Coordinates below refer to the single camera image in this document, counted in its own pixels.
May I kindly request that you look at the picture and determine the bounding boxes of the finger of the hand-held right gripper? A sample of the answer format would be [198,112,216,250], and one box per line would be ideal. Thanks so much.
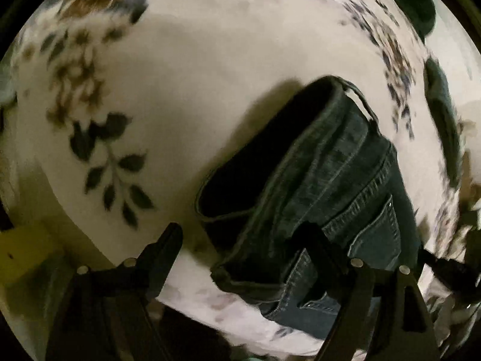
[418,246,475,299]

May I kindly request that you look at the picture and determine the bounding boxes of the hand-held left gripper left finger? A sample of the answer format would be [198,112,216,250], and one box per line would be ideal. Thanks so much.
[45,223,184,361]

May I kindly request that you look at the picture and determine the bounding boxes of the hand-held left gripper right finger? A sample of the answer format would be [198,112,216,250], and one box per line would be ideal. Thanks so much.
[294,222,441,361]

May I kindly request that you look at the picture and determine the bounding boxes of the dark blue denim pants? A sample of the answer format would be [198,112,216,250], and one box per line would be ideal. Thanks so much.
[195,75,424,341]

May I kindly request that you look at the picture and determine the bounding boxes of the yellow wooden board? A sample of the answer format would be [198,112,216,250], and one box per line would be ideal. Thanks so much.
[0,221,65,287]

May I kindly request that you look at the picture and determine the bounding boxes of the dark green cloth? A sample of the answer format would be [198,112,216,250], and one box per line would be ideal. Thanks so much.
[423,56,464,189]

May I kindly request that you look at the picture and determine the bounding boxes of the white floral bed sheet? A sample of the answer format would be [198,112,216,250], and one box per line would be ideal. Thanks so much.
[0,0,481,361]

